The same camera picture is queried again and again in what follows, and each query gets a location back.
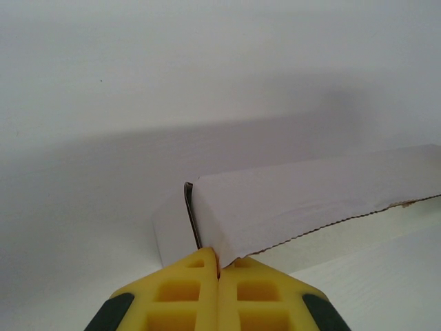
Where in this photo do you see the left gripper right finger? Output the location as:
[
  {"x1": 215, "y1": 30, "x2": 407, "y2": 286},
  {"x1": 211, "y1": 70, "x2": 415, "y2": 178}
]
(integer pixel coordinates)
[{"x1": 215, "y1": 256, "x2": 354, "y2": 331}]

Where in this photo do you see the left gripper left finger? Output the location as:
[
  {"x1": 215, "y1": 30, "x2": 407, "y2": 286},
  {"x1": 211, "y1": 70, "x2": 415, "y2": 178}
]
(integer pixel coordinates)
[{"x1": 83, "y1": 245, "x2": 221, "y2": 331}]

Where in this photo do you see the white cardboard paper box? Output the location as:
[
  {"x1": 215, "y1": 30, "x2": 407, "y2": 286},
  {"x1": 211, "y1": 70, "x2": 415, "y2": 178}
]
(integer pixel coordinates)
[{"x1": 151, "y1": 143, "x2": 441, "y2": 270}]

